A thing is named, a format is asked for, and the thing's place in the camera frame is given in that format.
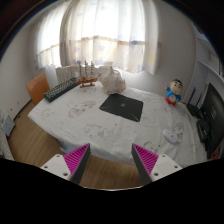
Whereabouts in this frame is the white computer mouse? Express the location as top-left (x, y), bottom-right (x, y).
top-left (163, 129), bottom-right (177, 144)

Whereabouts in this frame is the orange wooden chair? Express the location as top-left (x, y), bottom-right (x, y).
top-left (26, 73), bottom-right (50, 105)

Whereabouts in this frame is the black wifi router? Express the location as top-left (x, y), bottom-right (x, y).
top-left (187, 89), bottom-right (202, 119)

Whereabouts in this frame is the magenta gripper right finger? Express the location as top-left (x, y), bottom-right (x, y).
top-left (131, 143), bottom-right (184, 186)

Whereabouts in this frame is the cartoon boy figurine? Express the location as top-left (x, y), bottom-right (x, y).
top-left (165, 79), bottom-right (183, 106)

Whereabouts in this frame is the white radiator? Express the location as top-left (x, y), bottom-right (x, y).
top-left (56, 64), bottom-right (109, 83)

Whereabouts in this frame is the large white conch shell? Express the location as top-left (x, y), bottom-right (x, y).
top-left (101, 66), bottom-right (126, 94)

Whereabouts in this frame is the black mouse pad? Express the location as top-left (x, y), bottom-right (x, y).
top-left (99, 94), bottom-right (143, 122)

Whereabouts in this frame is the black keyboard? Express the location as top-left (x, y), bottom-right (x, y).
top-left (44, 77), bottom-right (78, 102)

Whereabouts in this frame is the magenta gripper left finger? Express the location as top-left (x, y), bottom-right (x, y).
top-left (40, 143), bottom-right (92, 186)

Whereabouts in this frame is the white sheer curtain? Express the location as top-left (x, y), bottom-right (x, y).
top-left (34, 0), bottom-right (160, 75)

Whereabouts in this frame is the wooden model sailing ship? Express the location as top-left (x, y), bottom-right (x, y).
top-left (76, 62), bottom-right (101, 88)

